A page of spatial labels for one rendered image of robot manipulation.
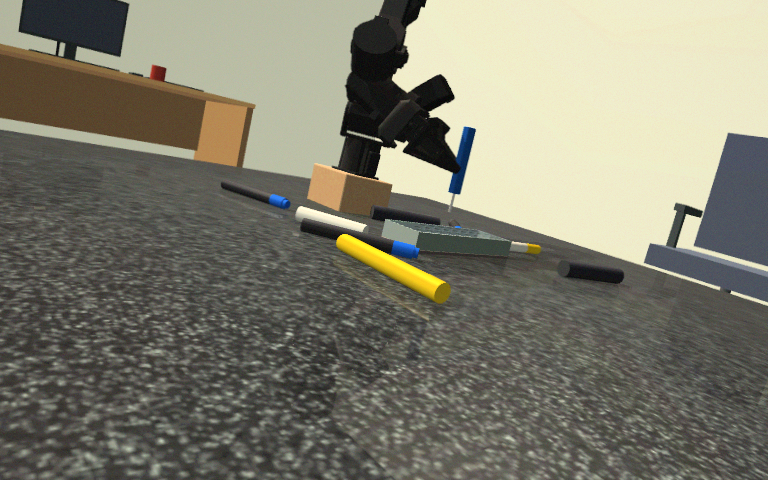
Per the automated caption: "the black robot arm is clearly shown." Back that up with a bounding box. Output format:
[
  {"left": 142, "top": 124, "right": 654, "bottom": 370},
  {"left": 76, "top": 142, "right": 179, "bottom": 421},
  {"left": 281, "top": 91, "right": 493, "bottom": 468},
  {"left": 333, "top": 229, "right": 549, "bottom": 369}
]
[{"left": 331, "top": 0, "right": 455, "bottom": 180}]

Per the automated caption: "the small keyboard with keys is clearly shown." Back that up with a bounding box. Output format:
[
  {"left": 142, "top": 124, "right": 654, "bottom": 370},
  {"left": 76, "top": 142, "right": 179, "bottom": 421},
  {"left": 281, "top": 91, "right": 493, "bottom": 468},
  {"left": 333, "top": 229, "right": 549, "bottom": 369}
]
[{"left": 381, "top": 219, "right": 512, "bottom": 259}]

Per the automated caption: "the white cylinder with yellow cap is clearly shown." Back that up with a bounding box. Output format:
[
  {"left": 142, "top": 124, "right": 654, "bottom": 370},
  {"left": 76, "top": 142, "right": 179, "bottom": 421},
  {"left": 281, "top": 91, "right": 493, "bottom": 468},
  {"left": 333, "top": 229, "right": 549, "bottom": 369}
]
[{"left": 510, "top": 242, "right": 541, "bottom": 254}]

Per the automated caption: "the cream cylinder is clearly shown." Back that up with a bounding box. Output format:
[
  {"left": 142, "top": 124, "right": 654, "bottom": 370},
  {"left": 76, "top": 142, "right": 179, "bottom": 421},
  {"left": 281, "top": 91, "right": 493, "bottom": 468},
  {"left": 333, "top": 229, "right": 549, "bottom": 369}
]
[{"left": 295, "top": 206, "right": 369, "bottom": 234}]

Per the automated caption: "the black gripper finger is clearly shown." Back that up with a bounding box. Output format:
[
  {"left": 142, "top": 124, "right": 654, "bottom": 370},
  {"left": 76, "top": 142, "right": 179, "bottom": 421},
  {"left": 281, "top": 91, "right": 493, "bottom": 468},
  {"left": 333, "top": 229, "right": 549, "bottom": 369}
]
[
  {"left": 402, "top": 118, "right": 461, "bottom": 174},
  {"left": 438, "top": 124, "right": 457, "bottom": 159}
]

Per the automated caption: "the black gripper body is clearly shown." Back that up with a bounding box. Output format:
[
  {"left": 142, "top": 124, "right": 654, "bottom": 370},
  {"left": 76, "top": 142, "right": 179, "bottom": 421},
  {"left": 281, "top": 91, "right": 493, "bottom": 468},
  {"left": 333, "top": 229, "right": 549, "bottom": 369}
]
[{"left": 368, "top": 83, "right": 431, "bottom": 149}]

